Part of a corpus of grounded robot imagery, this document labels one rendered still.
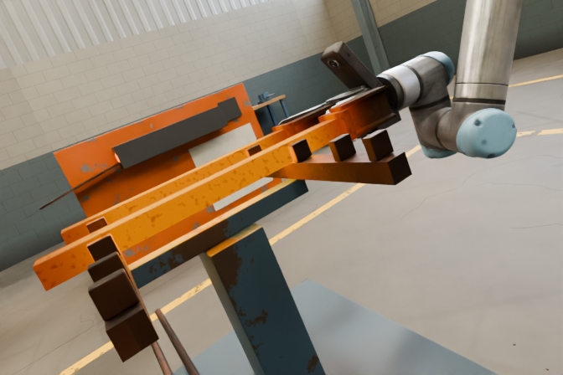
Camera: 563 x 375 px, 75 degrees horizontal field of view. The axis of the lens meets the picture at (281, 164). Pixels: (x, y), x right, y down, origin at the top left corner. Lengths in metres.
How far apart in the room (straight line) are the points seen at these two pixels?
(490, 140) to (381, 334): 0.32
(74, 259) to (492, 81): 0.57
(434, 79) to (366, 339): 0.45
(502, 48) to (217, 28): 8.06
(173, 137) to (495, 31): 2.97
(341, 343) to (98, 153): 3.07
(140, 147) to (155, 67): 4.71
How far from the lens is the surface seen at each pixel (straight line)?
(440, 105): 0.74
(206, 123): 3.46
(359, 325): 0.55
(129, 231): 0.36
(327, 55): 0.63
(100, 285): 0.23
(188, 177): 0.49
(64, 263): 0.36
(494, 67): 0.64
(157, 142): 3.33
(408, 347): 0.50
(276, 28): 9.23
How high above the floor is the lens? 1.07
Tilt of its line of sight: 11 degrees down
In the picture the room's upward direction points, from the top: 22 degrees counter-clockwise
